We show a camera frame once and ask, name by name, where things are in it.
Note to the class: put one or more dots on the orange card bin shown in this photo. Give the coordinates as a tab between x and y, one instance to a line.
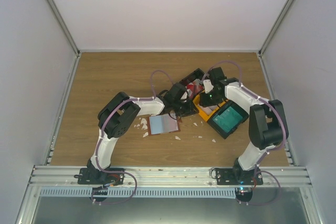
201	113

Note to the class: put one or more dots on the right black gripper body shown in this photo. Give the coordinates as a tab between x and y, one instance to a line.
212	100

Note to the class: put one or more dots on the aluminium mounting rail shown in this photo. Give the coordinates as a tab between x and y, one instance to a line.
191	177

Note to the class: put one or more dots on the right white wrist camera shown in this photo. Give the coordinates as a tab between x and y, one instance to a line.
208	87

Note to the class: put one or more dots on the grey slotted cable duct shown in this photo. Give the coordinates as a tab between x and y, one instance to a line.
140	192

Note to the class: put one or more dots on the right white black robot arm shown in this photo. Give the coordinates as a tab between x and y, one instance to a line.
267	125

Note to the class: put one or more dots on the red white card stack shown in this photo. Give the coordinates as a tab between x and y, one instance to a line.
194	88

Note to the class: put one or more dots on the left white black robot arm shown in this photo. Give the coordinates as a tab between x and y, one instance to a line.
118	115

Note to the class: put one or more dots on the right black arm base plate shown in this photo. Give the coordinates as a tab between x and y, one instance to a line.
244	182

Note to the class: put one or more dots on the black three-slot card tray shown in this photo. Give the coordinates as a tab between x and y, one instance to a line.
218	79

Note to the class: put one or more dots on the white patterned card stack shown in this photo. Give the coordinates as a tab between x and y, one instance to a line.
208	110

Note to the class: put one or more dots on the brown leather card holder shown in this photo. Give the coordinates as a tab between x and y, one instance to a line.
163	124

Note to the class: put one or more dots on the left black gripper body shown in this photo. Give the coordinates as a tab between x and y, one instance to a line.
181	110

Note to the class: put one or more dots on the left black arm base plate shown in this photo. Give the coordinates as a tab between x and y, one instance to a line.
101	181

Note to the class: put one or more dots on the teal card stack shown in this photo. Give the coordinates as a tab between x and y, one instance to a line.
228	119

